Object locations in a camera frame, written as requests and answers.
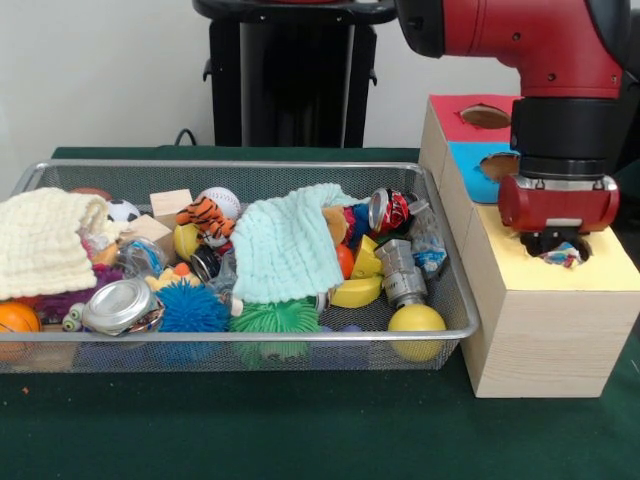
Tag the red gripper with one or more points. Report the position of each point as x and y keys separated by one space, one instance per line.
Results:
x=555 y=210

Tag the blue spiky ball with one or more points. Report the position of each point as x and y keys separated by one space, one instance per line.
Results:
x=192 y=307

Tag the cream knitted cloth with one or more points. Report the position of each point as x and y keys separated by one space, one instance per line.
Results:
x=45 y=240

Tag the mint green cloth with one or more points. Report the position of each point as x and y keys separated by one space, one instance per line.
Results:
x=285 y=245

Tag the yellow ball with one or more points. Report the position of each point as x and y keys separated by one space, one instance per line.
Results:
x=415 y=322

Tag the silver mesh bin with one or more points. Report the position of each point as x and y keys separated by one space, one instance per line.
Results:
x=250 y=336

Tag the orange basketball toy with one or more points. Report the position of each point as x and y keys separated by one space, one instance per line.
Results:
x=17 y=317

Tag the wooden box with three holes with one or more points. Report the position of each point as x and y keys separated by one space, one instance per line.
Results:
x=550 y=340

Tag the crushed silver can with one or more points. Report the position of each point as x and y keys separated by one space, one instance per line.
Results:
x=117 y=302

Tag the green spiky ball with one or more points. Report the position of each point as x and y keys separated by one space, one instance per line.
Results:
x=275 y=317

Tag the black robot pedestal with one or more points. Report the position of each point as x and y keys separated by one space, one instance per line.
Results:
x=300 y=75

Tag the dark green table cloth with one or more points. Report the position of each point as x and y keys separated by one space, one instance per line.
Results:
x=250 y=425
x=629 y=200

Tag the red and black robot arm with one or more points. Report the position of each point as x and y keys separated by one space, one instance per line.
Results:
x=550 y=40

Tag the tiger plush toy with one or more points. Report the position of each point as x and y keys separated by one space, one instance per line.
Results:
x=205 y=215

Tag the small soccer ball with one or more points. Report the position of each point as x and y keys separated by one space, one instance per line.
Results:
x=122 y=212

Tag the colourful patterned cloth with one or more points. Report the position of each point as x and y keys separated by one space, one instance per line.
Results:
x=562 y=255

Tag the white baseball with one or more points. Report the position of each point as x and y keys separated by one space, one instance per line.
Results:
x=222 y=200

